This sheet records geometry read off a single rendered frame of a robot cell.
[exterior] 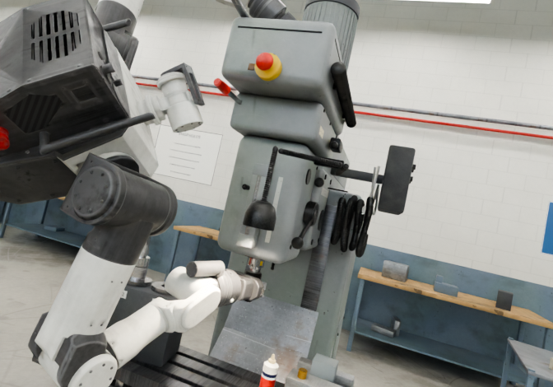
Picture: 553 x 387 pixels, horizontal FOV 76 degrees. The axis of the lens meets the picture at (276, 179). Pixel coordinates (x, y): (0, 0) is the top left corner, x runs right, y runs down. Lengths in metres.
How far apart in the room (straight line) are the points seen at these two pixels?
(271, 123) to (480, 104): 4.83
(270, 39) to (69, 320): 0.68
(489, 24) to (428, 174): 2.23
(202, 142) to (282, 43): 5.16
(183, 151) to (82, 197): 5.55
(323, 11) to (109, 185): 0.99
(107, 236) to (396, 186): 0.85
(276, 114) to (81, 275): 0.56
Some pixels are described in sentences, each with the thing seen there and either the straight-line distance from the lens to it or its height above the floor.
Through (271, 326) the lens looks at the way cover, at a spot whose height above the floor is 1.03.
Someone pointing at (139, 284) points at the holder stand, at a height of 1.15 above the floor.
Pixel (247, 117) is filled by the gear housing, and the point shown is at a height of 1.66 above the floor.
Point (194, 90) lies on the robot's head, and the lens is 0.76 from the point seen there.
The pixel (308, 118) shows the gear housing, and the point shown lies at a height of 1.68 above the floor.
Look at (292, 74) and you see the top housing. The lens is 0.84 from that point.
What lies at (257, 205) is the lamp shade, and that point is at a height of 1.45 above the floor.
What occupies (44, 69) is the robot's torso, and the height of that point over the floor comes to 1.58.
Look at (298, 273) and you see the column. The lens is 1.38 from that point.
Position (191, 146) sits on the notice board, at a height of 2.10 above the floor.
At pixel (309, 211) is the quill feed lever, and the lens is 1.00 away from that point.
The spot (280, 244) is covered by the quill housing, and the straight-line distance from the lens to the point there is 0.91.
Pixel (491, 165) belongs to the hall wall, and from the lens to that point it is 5.43.
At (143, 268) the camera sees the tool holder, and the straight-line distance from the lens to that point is 1.17.
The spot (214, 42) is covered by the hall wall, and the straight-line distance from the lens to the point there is 6.53.
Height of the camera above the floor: 1.46
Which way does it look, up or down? 4 degrees up
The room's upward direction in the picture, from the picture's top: 12 degrees clockwise
